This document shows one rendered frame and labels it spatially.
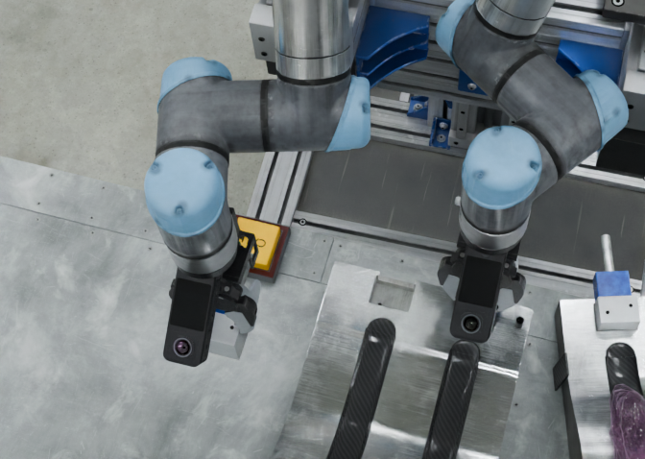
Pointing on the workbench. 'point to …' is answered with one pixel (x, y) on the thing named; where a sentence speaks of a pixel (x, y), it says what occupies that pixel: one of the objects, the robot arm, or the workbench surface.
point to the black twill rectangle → (561, 371)
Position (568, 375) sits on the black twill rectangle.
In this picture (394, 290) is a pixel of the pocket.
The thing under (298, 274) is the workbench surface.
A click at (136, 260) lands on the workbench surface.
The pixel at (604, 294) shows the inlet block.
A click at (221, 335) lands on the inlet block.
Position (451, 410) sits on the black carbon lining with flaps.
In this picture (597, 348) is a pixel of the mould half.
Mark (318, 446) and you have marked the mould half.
